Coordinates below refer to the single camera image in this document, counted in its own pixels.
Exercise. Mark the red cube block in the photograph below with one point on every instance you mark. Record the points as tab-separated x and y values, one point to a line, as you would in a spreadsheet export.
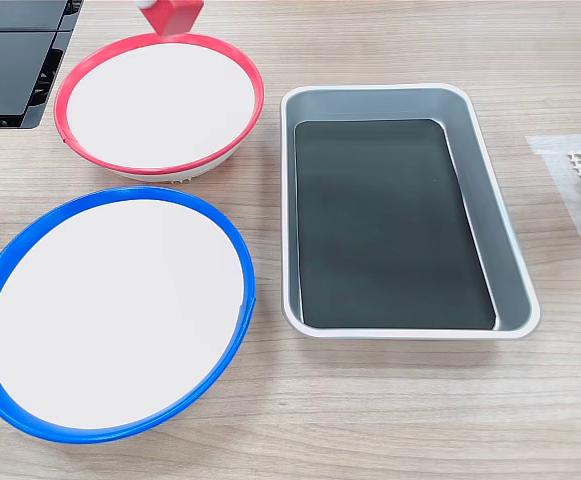
175	15

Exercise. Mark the white dish red rim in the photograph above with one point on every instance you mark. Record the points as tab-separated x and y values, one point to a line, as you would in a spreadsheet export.
160	105

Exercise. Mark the white dish blue rim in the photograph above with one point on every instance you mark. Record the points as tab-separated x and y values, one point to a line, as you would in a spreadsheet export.
115	315

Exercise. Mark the black tray liner mat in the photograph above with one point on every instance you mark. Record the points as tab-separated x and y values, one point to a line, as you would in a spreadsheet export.
390	225

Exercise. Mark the silver metal tray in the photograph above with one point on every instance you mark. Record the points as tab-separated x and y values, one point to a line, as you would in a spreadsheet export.
512	270

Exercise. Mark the black flat electronic device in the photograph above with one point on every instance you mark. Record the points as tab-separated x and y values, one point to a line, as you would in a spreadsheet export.
5	65

